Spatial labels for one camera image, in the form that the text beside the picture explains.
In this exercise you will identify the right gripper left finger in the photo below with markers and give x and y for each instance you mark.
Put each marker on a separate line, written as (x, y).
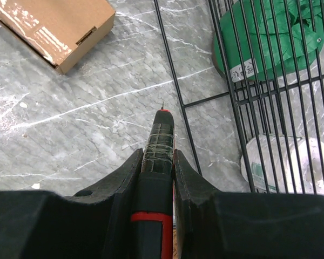
(101, 210)

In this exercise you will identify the red black utility knife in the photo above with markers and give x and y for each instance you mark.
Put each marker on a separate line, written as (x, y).
(152, 209)

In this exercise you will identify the white tape roll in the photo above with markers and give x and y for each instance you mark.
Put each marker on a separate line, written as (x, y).
(286, 164)

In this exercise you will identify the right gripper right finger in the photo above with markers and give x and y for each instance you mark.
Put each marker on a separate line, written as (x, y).
(195, 225)

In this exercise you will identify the brown cardboard express box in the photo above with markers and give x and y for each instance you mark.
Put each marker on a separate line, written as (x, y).
(59, 32)

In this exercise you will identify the black wire rack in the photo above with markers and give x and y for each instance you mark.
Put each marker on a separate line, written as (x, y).
(221, 116)

